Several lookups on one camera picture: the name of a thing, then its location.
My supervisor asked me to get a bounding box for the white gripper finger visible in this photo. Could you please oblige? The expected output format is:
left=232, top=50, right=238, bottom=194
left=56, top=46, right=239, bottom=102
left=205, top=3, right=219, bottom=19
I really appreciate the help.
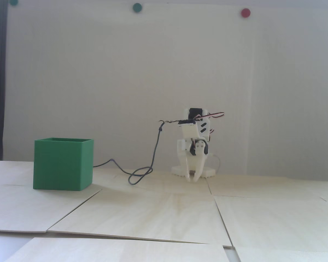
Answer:
left=180, top=156, right=193, bottom=182
left=193, top=141, right=205, bottom=182

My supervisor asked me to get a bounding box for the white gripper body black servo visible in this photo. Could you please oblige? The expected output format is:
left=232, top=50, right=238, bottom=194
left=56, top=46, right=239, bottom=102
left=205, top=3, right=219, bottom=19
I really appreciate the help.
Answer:
left=177, top=138, right=209, bottom=158

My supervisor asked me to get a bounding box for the green box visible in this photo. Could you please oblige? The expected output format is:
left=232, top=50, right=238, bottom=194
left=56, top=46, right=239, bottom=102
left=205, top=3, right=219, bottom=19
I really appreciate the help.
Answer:
left=33, top=137, right=94, bottom=191

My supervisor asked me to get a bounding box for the white backdrop board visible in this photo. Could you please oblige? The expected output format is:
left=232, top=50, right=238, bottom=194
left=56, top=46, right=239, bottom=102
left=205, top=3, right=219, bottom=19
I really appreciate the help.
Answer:
left=5, top=0, right=328, bottom=181

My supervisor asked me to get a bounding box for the wrist camera on white bracket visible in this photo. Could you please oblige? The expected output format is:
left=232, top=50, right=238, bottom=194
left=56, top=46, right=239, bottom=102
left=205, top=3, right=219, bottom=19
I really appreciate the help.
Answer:
left=178, top=120, right=198, bottom=139

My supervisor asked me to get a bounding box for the white base cable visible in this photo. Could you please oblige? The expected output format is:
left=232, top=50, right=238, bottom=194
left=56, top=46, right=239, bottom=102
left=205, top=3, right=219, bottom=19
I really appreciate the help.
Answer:
left=211, top=153, right=222, bottom=174

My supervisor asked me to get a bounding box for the dark grey camera cable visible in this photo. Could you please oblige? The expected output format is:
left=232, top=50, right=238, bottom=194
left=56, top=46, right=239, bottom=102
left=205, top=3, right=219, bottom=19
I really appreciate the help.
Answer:
left=93, top=120, right=181, bottom=185

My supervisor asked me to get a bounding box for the dark window frame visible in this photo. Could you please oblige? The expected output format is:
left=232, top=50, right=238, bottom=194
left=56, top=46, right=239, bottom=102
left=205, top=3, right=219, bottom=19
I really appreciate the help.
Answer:
left=0, top=0, right=7, bottom=161

